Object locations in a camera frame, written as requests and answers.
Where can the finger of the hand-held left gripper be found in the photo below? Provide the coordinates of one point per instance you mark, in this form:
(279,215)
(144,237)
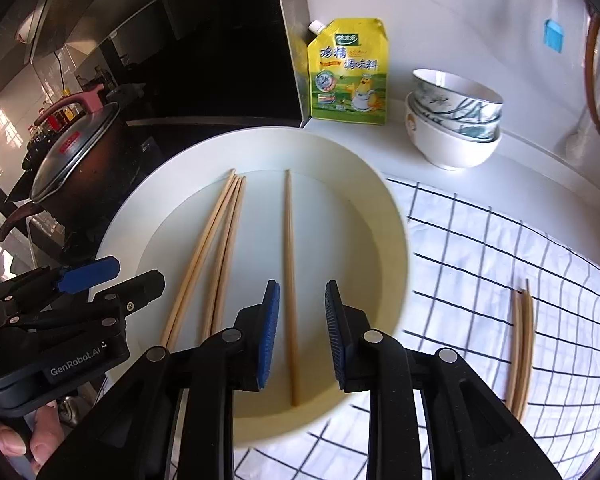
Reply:
(87,272)
(135,287)

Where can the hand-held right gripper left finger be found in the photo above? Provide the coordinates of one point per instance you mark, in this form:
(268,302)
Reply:
(270,335)

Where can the row of seasoning bottles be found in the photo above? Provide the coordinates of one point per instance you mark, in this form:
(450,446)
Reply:
(60,117)

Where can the wooden chopstick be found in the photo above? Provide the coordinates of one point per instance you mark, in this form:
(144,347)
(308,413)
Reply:
(528,340)
(225,260)
(513,350)
(199,255)
(290,260)
(210,255)
(520,350)

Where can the white grid-pattern cloth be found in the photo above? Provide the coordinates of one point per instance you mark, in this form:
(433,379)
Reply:
(470,260)

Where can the person's left hand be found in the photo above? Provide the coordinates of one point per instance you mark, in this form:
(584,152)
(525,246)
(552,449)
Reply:
(45,435)

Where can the blue-patterned ceramic bowl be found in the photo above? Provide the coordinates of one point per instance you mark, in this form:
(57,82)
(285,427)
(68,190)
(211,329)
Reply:
(472,132)
(475,110)

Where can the dark cooking pot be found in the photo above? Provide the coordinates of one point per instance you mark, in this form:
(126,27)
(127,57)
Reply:
(95,185)

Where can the yellow seasoning pouch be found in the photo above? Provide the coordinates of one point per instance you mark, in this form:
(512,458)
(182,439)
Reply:
(347,85)

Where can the blue silicone basting brush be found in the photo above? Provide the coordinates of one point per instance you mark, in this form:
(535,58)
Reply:
(553,35)

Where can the white bowl with cartoon print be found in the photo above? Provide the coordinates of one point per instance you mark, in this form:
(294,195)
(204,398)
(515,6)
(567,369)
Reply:
(445,150)

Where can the cream round pan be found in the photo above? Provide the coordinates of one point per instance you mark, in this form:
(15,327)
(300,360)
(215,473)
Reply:
(340,210)

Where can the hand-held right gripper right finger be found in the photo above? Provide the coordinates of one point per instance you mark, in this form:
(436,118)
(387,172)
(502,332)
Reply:
(335,335)

